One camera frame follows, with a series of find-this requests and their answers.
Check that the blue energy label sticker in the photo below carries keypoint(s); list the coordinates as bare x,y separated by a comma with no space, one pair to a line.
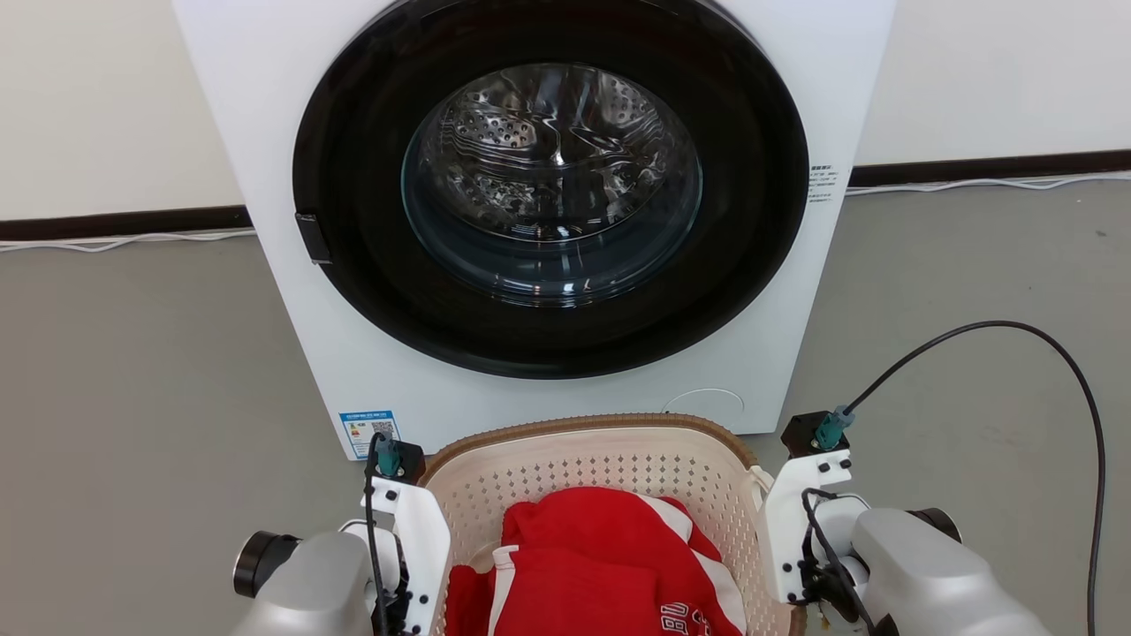
369,432

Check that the small printed text sticker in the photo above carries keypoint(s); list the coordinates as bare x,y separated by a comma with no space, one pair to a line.
822,184

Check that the red and white garment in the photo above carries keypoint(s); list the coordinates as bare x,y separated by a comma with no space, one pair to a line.
583,565

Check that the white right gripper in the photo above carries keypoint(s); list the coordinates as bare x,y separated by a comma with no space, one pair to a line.
786,521

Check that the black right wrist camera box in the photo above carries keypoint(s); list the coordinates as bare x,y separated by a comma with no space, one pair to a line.
802,433

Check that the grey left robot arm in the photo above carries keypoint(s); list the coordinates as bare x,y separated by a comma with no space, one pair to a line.
309,583

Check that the white front-load washing machine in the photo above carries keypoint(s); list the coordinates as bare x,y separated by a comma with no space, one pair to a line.
265,132

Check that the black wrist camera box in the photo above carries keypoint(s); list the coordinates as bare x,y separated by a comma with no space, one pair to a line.
802,433
406,459

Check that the round black washer door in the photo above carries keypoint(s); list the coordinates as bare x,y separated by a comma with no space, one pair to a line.
353,265

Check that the round white filter cover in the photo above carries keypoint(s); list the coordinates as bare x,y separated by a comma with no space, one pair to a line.
703,402

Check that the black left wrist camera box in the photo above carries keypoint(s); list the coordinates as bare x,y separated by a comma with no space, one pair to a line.
406,459

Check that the beige perforated laundry basket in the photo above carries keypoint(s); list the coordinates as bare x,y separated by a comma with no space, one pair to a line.
574,464

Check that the stainless steel washer drum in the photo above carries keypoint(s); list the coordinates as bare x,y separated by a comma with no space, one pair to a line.
552,168

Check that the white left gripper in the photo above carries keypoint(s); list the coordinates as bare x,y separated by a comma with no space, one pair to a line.
420,530

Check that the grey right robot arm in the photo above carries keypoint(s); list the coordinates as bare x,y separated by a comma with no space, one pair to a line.
928,574

